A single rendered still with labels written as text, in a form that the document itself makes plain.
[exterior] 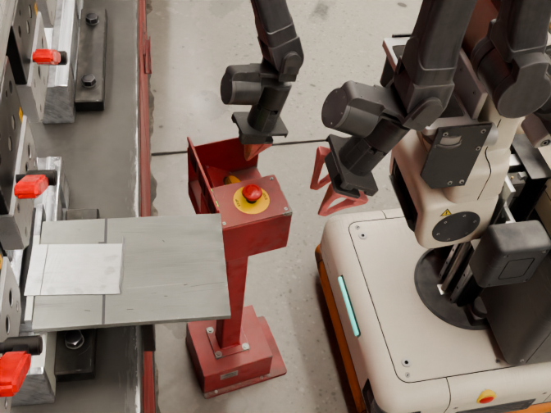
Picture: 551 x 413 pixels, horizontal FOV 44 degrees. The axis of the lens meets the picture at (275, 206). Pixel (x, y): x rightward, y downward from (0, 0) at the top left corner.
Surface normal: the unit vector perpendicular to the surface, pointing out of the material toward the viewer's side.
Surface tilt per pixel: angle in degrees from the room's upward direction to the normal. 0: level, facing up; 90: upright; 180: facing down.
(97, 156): 0
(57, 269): 0
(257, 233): 90
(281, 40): 75
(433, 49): 82
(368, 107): 91
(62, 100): 90
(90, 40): 0
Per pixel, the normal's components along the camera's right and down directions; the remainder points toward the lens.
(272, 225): 0.35, 0.75
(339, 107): -0.83, -0.20
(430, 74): 0.15, 0.77
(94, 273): 0.09, -0.63
